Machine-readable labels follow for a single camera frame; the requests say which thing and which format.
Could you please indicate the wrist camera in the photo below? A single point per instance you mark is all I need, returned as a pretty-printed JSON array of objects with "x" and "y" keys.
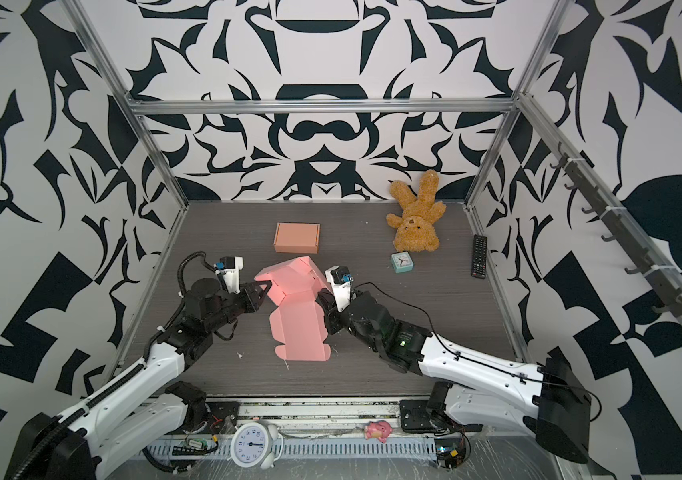
[
  {"x": 340, "y": 281},
  {"x": 228, "y": 271}
]

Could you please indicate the small teal alarm clock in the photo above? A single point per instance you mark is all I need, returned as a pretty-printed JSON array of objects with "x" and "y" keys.
[{"x": 401, "y": 262}]

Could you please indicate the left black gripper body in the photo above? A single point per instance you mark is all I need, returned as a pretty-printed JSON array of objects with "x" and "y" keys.
[{"x": 230, "y": 307}]

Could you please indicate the green circuit board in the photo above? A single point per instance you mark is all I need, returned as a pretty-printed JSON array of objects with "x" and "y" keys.
[
  {"x": 451, "y": 452},
  {"x": 191, "y": 447}
]

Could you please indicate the black wall hook rail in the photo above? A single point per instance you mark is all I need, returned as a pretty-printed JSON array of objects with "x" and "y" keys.
[{"x": 648, "y": 261}]

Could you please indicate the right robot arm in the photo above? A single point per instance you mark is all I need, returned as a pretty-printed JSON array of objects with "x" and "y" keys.
[{"x": 545, "y": 401}]

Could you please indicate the white round alarm clock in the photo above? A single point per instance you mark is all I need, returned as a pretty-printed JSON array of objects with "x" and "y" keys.
[{"x": 256, "y": 444}]

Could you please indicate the white slotted cable duct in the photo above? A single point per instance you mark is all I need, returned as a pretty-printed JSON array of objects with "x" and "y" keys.
[{"x": 417, "y": 448}]

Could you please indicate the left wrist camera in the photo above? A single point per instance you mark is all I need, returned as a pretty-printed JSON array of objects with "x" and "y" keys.
[{"x": 228, "y": 271}]

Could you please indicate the small pink toy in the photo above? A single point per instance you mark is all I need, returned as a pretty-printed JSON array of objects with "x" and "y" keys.
[{"x": 378, "y": 430}]

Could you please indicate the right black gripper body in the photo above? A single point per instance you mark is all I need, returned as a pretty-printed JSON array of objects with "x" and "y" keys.
[{"x": 355, "y": 328}]

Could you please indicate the brown teddy bear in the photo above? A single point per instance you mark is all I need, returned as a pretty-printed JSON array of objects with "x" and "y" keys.
[{"x": 415, "y": 231}]

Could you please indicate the right green circuit board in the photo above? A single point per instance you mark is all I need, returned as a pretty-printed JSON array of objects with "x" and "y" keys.
[{"x": 451, "y": 452}]

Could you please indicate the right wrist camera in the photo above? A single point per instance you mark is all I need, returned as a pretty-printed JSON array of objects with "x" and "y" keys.
[{"x": 340, "y": 281}]

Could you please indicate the left green circuit board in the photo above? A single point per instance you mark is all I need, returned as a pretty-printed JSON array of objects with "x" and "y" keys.
[{"x": 191, "y": 447}]

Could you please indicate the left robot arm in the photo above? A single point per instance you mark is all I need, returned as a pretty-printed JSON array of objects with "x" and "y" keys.
[{"x": 146, "y": 400}]

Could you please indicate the pink cardboard box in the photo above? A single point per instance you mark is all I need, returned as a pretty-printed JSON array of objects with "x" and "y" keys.
[{"x": 297, "y": 323}]

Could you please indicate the orange cardboard box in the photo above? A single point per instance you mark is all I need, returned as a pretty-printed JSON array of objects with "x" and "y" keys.
[{"x": 297, "y": 238}]

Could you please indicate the black remote control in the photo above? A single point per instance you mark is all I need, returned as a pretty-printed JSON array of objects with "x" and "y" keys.
[{"x": 479, "y": 257}]

